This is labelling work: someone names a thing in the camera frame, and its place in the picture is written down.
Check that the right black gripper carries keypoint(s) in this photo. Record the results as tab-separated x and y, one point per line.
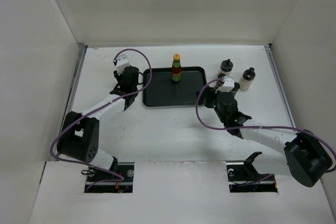
210	92

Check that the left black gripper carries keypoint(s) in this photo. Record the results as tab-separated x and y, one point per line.
118	77

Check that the small dark spice jar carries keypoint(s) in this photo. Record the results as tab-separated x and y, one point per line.
220	80

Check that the white grinder with black top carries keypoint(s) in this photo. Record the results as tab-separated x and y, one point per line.
247	78

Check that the clear grinder with black top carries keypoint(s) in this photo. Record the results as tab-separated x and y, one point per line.
226	67

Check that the red sauce bottle yellow cap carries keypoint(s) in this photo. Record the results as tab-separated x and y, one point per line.
176	68

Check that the dark pepper spice jar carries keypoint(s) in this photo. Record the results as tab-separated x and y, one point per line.
235	88

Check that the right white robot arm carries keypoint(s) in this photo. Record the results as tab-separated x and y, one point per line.
308	157

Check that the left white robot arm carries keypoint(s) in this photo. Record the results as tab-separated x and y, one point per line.
81	139

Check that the black plastic tray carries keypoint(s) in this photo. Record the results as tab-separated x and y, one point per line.
162	91

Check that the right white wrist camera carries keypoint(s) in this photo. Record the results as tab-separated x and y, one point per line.
227	86

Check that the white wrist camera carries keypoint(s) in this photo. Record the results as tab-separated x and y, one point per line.
121	62
227	86

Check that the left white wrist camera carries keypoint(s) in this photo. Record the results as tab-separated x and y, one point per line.
121	62

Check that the aluminium table edge rail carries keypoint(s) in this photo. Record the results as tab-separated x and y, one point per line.
279	84

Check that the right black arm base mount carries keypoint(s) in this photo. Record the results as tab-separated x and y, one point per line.
244	178

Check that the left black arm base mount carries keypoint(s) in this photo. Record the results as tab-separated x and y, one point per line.
100	182

